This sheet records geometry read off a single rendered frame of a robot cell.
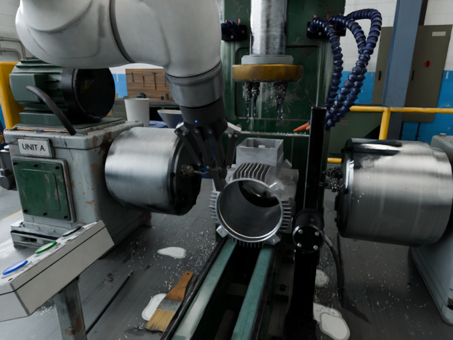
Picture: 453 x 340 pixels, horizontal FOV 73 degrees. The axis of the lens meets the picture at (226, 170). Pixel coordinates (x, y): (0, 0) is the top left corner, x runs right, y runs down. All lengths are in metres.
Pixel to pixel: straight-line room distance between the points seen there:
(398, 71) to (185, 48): 5.34
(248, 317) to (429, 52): 5.77
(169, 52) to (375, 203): 0.51
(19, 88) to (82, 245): 0.60
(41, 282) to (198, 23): 0.39
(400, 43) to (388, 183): 5.05
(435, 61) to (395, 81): 0.73
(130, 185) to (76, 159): 0.16
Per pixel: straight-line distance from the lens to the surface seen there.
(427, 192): 0.74
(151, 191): 0.82
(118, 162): 0.85
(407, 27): 5.74
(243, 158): 0.75
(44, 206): 1.03
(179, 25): 0.42
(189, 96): 0.48
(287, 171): 0.80
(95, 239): 0.54
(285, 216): 0.69
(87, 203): 0.94
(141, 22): 0.44
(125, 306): 0.81
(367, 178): 0.71
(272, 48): 0.79
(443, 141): 0.91
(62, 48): 0.49
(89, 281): 0.91
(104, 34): 0.47
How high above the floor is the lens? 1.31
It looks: 17 degrees down
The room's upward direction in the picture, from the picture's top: straight up
